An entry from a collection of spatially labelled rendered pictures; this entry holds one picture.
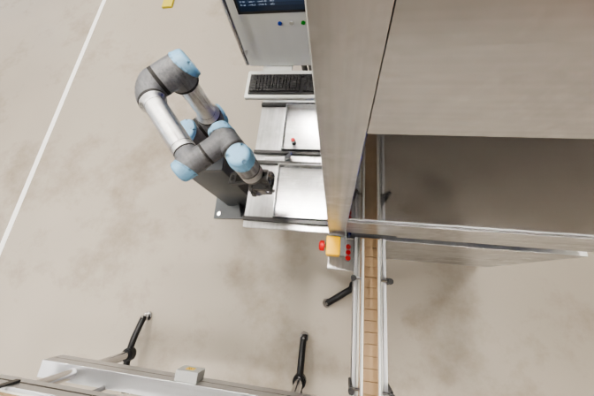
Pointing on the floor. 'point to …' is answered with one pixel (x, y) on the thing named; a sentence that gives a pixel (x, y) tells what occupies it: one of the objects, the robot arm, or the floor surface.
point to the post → (346, 57)
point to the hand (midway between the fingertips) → (260, 191)
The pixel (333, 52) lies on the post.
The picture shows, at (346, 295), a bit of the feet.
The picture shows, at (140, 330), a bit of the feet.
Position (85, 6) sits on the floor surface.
